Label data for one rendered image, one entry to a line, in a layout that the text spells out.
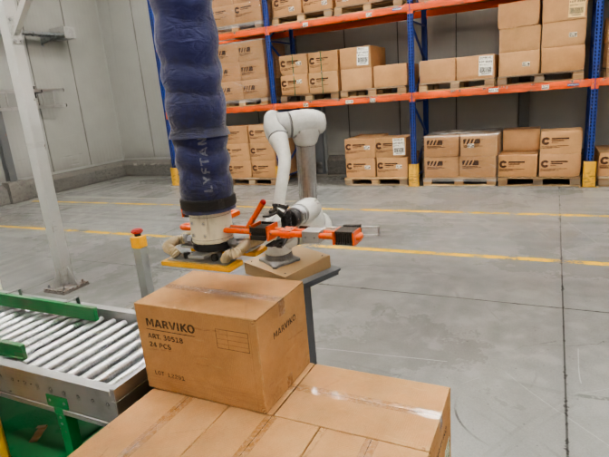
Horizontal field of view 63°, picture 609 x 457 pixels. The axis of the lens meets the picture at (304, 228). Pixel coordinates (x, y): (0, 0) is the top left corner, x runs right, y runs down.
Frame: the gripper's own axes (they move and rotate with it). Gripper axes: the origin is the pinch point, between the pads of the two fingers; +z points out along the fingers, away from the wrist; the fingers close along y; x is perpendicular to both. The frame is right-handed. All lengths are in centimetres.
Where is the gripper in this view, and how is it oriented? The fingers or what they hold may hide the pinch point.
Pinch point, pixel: (269, 229)
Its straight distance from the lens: 194.1
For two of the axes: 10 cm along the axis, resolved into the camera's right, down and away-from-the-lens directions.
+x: -8.9, -0.4, 4.5
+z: -4.4, 2.7, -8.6
